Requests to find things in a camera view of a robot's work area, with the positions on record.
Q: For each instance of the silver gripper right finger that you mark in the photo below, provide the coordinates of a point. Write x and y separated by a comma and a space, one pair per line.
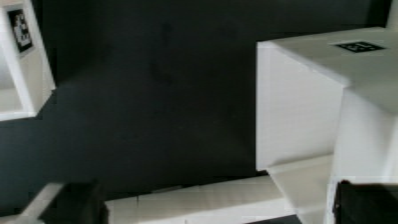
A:
365, 203

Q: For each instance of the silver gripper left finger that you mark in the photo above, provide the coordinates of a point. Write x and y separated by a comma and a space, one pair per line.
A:
77, 207

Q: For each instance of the white drawer cabinet box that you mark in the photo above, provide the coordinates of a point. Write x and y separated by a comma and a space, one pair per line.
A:
328, 105

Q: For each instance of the white drawer front one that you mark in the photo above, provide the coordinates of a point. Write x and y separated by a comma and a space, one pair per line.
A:
27, 84

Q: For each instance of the white L-shaped fence wall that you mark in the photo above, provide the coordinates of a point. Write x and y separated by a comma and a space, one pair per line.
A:
237, 202

